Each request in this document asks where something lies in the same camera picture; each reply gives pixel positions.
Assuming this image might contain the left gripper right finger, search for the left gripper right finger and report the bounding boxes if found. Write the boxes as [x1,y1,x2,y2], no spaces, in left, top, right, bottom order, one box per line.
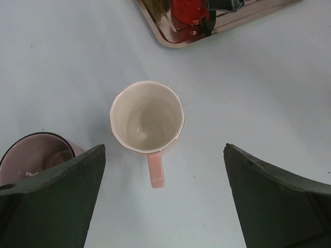
[223,144,330,247]

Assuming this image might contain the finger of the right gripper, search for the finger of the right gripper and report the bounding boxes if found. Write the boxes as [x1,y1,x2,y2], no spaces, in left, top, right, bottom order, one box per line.
[200,1,216,28]

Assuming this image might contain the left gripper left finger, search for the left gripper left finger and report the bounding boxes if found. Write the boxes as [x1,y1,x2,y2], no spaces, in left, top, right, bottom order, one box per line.
[1,145,106,247]

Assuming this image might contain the red ceramic mug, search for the red ceramic mug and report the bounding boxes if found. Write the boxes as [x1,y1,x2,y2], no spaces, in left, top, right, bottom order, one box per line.
[171,0,204,25]

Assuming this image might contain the mauve ceramic cup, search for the mauve ceramic cup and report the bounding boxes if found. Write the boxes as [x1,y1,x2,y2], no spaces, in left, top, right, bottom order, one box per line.
[1,132,85,186]

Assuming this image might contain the pink ceramic mug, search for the pink ceramic mug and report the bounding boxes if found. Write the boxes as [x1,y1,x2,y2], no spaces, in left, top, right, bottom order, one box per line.
[109,81,185,189]

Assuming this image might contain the metal serving tray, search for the metal serving tray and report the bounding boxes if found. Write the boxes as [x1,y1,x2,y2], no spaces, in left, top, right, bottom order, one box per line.
[136,0,295,49]

